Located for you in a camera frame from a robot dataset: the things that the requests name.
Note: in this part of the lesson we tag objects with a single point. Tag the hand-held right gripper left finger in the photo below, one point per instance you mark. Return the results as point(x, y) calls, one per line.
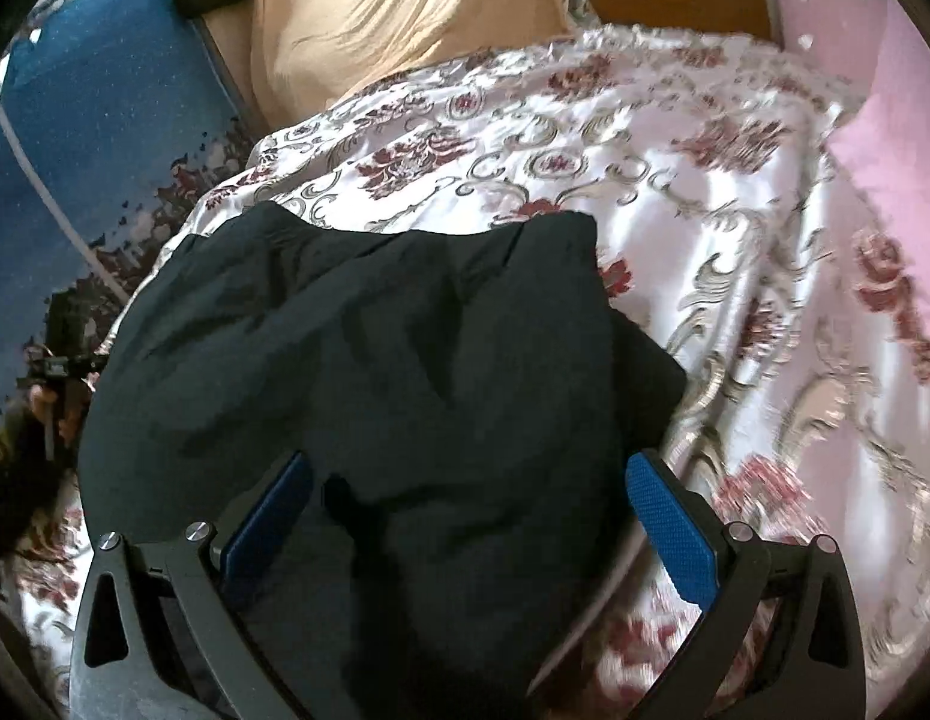
point(270, 517)

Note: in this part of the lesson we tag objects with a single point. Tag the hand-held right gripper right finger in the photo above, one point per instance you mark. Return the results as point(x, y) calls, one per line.
point(671, 529)

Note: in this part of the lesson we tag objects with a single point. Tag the black padded jacket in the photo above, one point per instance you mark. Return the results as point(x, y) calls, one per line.
point(397, 352)

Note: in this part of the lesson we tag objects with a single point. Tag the blue rug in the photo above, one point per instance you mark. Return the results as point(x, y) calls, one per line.
point(82, 127)

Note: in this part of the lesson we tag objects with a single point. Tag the floral satin bedspread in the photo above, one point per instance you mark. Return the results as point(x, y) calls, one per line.
point(682, 240)

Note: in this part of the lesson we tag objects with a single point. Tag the pink cloth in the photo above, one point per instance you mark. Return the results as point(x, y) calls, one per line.
point(889, 127)

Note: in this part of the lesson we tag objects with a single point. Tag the beige curtain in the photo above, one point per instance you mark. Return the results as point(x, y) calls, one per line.
point(397, 15)

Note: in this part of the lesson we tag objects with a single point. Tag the light wooden bed frame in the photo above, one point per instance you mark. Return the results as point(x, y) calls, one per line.
point(229, 49)

